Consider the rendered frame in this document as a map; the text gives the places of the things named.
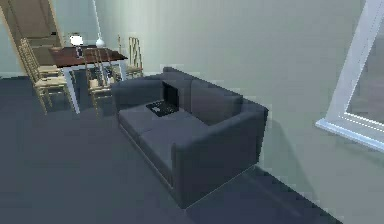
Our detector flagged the tan wooden slat chair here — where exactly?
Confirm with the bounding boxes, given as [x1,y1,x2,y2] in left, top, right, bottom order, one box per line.
[83,47,118,118]
[117,34,145,80]
[18,37,74,115]

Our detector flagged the dark grey sofa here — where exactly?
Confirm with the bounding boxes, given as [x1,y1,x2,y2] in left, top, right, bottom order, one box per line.
[111,66,270,210]

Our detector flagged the black open laptop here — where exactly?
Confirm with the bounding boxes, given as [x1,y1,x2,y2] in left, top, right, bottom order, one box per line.
[145,80,181,118]

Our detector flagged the white round vase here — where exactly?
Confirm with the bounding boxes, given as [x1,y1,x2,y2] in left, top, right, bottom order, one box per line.
[95,32,106,48]

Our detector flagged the brown top white leg table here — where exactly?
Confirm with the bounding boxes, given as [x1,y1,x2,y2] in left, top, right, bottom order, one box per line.
[48,45,129,115]

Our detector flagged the white shade table lamp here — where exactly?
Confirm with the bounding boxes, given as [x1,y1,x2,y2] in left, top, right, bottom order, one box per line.
[69,33,85,58]

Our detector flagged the white framed window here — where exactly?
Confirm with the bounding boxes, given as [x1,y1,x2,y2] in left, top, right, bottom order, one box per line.
[315,0,384,154]

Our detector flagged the brown room door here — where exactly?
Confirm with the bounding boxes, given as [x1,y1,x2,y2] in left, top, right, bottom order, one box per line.
[0,0,66,75]

